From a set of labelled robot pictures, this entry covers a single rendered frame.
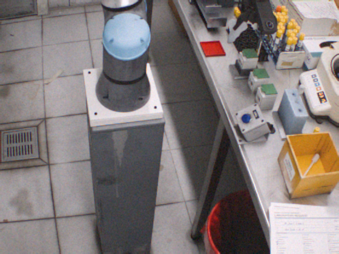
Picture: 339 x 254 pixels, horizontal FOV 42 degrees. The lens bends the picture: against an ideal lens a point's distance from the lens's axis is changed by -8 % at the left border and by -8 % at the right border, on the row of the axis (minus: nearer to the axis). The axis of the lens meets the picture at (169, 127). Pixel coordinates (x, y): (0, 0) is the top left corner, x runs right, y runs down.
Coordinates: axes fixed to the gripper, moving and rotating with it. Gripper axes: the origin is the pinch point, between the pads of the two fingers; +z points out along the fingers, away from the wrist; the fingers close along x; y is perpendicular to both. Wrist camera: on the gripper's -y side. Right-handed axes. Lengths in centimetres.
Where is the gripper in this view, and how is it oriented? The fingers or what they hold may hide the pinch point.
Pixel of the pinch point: (252, 43)
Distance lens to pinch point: 140.1
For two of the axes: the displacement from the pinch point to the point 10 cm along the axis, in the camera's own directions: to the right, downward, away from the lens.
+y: -2.5, -7.5, 6.1
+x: -9.6, 1.4, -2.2
